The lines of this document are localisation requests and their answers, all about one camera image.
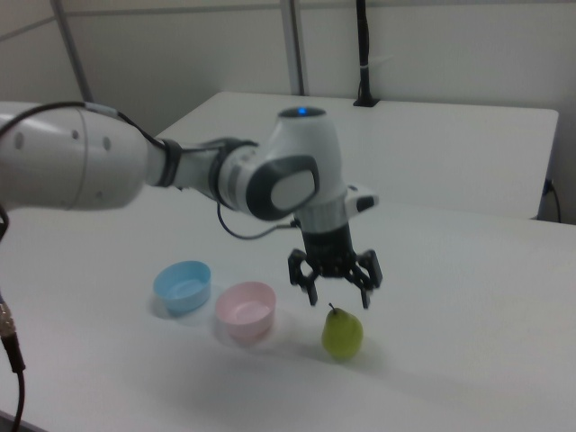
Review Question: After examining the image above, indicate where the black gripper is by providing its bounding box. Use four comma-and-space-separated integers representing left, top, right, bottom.
286, 221, 384, 311

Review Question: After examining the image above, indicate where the green pear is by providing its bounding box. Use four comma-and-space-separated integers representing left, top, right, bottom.
320, 301, 365, 362

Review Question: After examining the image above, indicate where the pink plastic bowl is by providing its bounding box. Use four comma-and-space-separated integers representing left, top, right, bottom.
214, 281, 277, 341

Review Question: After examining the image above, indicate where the blue plastic bowl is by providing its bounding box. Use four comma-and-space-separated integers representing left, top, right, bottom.
153, 260, 212, 317

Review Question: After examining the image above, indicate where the white side table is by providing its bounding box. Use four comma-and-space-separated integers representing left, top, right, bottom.
152, 91, 561, 221

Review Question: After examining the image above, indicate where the white zip tie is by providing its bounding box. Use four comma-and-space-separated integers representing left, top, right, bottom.
359, 55, 395, 71

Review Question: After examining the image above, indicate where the black clamped pole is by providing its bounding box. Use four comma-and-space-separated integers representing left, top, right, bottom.
352, 0, 383, 109

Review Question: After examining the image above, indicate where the black power cable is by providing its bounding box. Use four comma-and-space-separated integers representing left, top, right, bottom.
543, 178, 564, 223

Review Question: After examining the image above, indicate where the grey metal frame post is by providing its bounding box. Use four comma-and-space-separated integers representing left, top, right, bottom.
48, 0, 96, 104
280, 0, 312, 97

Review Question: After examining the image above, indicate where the black cable with metal connector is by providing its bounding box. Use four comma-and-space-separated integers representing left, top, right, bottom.
0, 202, 29, 432

